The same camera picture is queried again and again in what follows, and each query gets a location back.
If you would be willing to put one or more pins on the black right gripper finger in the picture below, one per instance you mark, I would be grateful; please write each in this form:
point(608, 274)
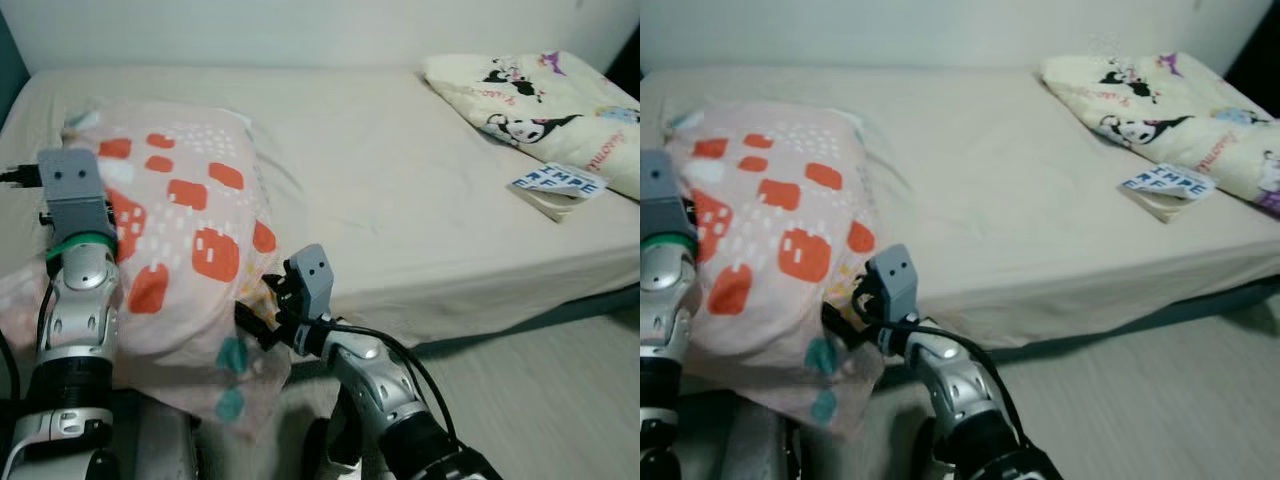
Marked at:
point(258, 330)
point(842, 328)

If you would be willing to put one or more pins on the pink pillow with orange prints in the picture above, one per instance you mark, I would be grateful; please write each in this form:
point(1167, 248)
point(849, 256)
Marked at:
point(780, 200)
point(190, 200)

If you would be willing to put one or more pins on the white book with blue lettering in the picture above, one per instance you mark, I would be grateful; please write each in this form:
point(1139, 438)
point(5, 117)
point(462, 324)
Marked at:
point(1165, 187)
point(560, 185)

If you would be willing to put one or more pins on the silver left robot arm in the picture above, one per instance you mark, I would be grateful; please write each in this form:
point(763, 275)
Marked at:
point(75, 320)
point(665, 320)

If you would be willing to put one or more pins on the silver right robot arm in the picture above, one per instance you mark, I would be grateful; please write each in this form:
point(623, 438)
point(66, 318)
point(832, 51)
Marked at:
point(960, 400)
point(390, 400)

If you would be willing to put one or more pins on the silver black right robot leg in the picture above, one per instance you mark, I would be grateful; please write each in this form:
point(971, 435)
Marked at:
point(330, 450)

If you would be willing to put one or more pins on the silver black robot leg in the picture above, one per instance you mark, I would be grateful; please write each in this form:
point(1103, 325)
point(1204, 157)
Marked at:
point(745, 450)
point(160, 450)
point(330, 450)

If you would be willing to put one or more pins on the cream sheeted bed mattress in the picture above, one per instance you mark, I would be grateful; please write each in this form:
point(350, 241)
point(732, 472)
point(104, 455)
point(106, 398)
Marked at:
point(1000, 200)
point(400, 200)

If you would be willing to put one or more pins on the silver black left robot leg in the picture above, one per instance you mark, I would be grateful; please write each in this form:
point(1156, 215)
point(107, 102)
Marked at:
point(160, 450)
point(745, 450)

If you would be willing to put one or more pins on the cream cartoon print blanket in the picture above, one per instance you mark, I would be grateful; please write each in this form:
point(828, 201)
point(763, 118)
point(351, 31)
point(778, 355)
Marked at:
point(540, 100)
point(1160, 110)

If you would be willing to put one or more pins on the teal headboard panel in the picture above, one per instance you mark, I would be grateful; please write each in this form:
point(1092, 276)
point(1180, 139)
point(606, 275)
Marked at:
point(8, 70)

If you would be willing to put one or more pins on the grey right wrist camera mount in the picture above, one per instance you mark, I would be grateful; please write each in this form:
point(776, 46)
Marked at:
point(312, 280)
point(895, 280)

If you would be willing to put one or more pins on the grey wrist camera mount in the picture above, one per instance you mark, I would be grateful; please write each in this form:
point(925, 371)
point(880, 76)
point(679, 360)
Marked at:
point(665, 195)
point(312, 280)
point(895, 280)
point(75, 190)

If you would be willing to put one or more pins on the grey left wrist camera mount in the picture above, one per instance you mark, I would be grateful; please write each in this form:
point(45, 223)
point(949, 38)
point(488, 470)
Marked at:
point(665, 195)
point(75, 190)

